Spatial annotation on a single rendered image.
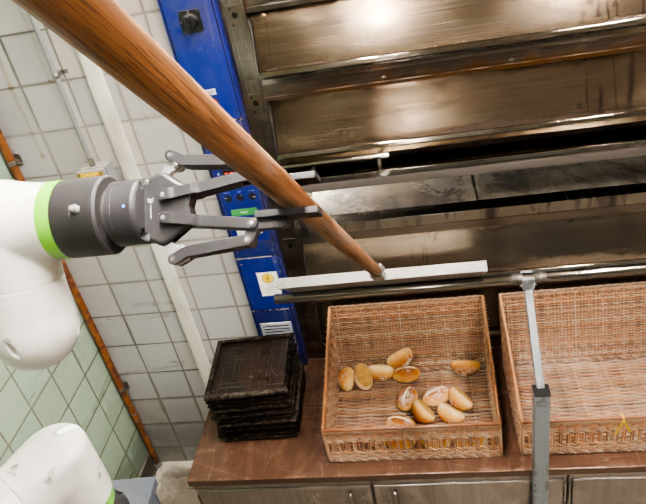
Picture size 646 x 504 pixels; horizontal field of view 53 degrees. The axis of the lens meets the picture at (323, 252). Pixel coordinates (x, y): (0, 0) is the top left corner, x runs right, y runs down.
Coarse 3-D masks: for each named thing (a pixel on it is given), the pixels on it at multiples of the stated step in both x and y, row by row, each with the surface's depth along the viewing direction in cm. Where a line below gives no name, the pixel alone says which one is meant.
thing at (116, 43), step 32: (32, 0) 26; (64, 0) 27; (96, 0) 28; (64, 32) 28; (96, 32) 29; (128, 32) 31; (96, 64) 32; (128, 64) 32; (160, 64) 35; (160, 96) 37; (192, 96) 39; (192, 128) 42; (224, 128) 45; (224, 160) 50; (256, 160) 53; (288, 192) 65; (320, 224) 83; (352, 256) 117
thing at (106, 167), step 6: (96, 162) 211; (102, 162) 210; (108, 162) 209; (84, 168) 208; (90, 168) 207; (96, 168) 207; (102, 168) 206; (108, 168) 209; (78, 174) 207; (84, 174) 207; (90, 174) 206; (96, 174) 206; (102, 174) 206; (108, 174) 208; (114, 174) 212
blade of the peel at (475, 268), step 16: (352, 272) 170; (400, 272) 168; (416, 272) 167; (432, 272) 167; (448, 272) 166; (464, 272) 165; (480, 272) 167; (288, 288) 174; (304, 288) 178; (320, 288) 182; (336, 288) 187
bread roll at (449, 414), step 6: (444, 402) 215; (438, 408) 214; (444, 408) 212; (450, 408) 211; (444, 414) 211; (450, 414) 210; (456, 414) 209; (462, 414) 210; (444, 420) 212; (450, 420) 210; (456, 420) 209; (462, 420) 210
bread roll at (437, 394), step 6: (432, 390) 220; (438, 390) 219; (444, 390) 220; (426, 396) 220; (432, 396) 219; (438, 396) 219; (444, 396) 219; (426, 402) 220; (432, 402) 219; (438, 402) 219
